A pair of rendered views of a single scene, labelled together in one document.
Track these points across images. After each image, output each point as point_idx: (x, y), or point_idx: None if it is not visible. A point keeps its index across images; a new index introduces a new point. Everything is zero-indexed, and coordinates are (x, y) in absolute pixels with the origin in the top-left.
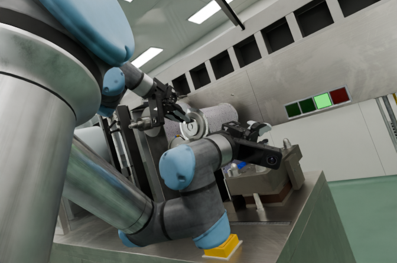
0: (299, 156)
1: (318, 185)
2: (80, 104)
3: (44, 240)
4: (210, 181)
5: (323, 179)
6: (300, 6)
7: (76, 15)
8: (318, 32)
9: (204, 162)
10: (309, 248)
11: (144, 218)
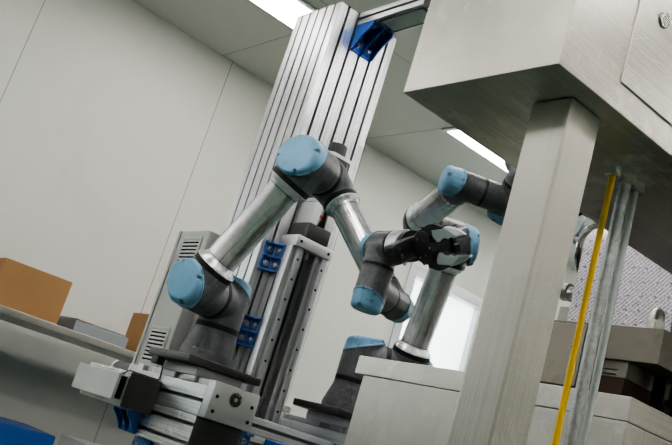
0: (636, 354)
1: (555, 394)
2: (283, 188)
3: (258, 213)
4: (366, 258)
5: (604, 410)
6: None
7: (277, 164)
8: None
9: (370, 243)
10: (424, 411)
11: None
